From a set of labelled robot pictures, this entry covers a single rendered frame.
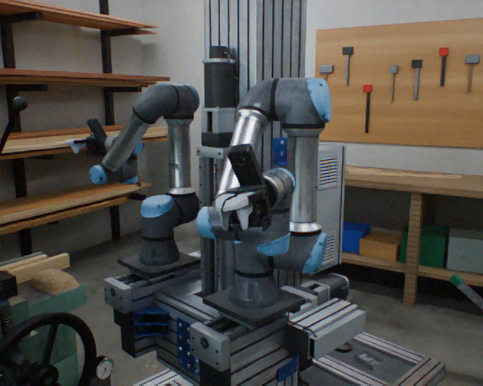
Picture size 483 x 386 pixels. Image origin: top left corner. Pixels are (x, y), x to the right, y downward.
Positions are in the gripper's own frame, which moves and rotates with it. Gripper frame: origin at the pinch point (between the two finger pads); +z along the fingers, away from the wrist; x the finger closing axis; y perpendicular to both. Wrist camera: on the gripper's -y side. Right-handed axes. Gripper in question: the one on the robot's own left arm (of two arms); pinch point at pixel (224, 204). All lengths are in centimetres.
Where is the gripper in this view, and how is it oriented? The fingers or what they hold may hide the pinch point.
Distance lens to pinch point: 81.4
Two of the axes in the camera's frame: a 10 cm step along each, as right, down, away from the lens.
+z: -3.4, 1.9, -9.2
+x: -9.3, 0.7, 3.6
